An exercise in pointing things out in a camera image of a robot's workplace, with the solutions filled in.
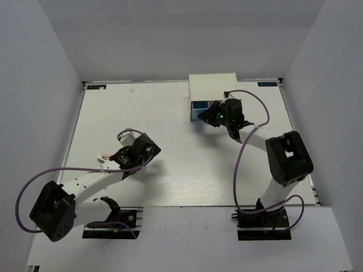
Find white drawer cabinet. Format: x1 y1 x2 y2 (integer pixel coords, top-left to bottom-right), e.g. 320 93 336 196
189 73 237 102

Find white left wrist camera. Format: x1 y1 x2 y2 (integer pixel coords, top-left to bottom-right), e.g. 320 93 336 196
116 127 140 147

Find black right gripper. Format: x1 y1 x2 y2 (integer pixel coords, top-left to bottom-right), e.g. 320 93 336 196
199 100 233 128

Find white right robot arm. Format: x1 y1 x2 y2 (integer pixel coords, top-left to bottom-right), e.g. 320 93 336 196
197 99 314 226

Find right blue table label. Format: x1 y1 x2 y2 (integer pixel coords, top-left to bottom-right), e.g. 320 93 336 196
258 82 278 87

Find blue table label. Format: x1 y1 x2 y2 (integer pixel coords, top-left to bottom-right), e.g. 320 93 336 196
86 84 107 90
258 82 278 87

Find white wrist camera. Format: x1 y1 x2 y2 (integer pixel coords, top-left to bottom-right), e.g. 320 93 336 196
116 127 140 147
223 91 234 100

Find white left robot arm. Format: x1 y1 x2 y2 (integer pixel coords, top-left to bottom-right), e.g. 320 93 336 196
29 135 161 242

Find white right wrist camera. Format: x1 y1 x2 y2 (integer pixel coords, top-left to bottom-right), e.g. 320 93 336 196
223 91 234 100

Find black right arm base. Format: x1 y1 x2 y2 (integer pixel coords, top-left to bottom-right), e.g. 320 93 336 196
231 208 292 241

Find light blue small drawer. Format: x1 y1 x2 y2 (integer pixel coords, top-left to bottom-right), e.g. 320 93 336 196
190 101 214 121

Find left blue table label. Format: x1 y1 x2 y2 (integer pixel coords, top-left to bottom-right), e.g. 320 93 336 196
86 84 107 90

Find pink eraser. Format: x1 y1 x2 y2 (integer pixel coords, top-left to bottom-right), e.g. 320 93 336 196
97 152 111 162

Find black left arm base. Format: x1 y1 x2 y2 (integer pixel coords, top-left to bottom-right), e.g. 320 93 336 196
82 207 143 240

